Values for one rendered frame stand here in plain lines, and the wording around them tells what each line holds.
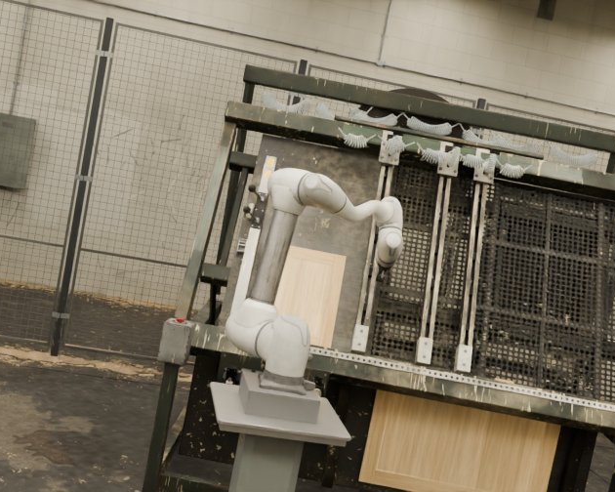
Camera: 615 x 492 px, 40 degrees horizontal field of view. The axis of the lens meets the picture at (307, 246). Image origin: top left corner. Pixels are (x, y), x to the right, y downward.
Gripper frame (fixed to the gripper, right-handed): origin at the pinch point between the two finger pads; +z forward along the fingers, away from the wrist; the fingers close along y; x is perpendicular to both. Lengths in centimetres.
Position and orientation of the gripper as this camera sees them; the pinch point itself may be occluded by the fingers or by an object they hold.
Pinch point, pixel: (379, 276)
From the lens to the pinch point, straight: 406.8
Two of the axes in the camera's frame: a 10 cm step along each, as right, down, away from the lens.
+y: 1.7, -8.8, 4.4
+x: -9.8, -1.9, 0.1
